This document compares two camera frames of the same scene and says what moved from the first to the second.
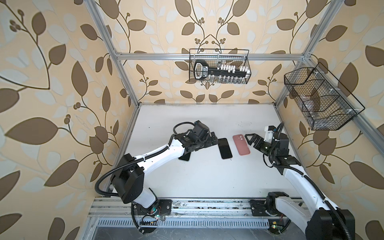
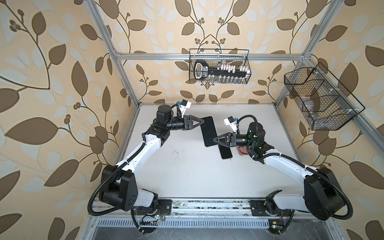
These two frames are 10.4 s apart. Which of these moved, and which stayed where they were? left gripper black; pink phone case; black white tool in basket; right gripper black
Moved: right gripper black; left gripper black
Stayed: black white tool in basket; pink phone case
